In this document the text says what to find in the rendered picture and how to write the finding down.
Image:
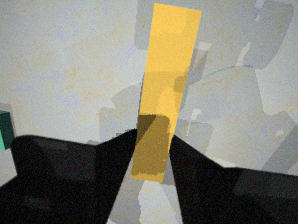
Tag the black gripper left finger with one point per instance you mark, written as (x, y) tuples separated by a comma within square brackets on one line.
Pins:
[(100, 167)]

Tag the yellow bar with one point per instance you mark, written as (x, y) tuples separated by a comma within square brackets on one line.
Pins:
[(171, 44)]

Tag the green rectangular block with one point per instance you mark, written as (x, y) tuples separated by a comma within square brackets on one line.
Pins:
[(6, 130)]

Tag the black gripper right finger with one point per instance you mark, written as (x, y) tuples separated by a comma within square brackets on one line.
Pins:
[(208, 192)]

